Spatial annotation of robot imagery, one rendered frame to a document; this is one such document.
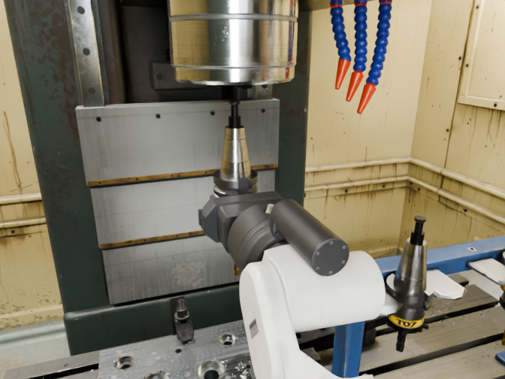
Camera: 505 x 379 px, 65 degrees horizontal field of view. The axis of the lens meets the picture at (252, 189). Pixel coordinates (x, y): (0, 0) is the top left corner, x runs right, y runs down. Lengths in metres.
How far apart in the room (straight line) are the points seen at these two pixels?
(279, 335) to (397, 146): 1.49
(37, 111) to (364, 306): 0.83
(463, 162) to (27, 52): 1.38
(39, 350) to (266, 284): 1.33
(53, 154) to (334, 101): 0.99
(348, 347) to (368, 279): 0.32
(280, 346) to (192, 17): 0.34
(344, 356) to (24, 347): 1.20
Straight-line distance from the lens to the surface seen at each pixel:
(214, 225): 0.51
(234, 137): 0.54
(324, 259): 0.33
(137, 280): 1.12
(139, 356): 0.84
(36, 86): 1.01
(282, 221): 0.37
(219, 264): 1.14
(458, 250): 0.74
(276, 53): 0.48
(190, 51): 0.48
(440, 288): 0.65
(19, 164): 1.42
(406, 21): 1.70
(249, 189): 0.55
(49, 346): 1.61
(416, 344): 1.04
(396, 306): 0.59
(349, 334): 0.66
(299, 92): 1.10
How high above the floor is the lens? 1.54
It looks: 20 degrees down
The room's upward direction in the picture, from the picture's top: straight up
